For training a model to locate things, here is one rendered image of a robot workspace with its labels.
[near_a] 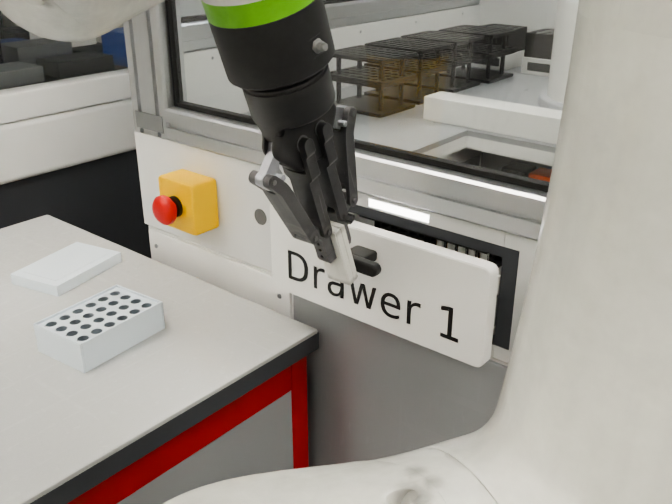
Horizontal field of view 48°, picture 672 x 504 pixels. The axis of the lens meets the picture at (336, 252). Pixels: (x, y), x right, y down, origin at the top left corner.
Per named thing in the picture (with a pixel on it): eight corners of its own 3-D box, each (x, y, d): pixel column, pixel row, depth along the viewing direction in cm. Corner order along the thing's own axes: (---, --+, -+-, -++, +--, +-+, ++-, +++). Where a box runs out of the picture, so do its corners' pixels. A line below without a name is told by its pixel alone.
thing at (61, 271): (58, 297, 102) (56, 286, 101) (11, 284, 105) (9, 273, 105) (122, 261, 112) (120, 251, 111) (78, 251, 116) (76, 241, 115)
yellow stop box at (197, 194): (192, 239, 100) (187, 187, 97) (157, 225, 104) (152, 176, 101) (220, 227, 103) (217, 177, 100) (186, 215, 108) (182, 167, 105)
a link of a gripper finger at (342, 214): (287, 121, 68) (296, 113, 68) (317, 217, 75) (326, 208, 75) (319, 129, 65) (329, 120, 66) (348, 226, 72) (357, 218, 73)
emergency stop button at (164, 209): (169, 229, 99) (166, 201, 97) (150, 222, 101) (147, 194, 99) (187, 223, 101) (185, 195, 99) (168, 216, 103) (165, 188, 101)
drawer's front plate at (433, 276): (481, 370, 75) (491, 270, 70) (271, 286, 92) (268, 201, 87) (490, 362, 76) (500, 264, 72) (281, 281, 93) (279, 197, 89)
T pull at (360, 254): (375, 279, 75) (375, 267, 75) (318, 259, 80) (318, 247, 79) (396, 267, 78) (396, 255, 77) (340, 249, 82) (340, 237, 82)
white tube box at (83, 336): (84, 373, 85) (79, 344, 83) (38, 351, 89) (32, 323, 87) (165, 328, 94) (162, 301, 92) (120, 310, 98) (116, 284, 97)
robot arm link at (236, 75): (275, 34, 53) (352, -20, 58) (170, 21, 60) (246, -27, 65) (297, 108, 57) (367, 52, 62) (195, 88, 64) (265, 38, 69)
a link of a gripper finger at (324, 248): (325, 217, 71) (306, 236, 70) (337, 257, 74) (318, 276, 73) (313, 213, 72) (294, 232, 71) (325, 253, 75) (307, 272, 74)
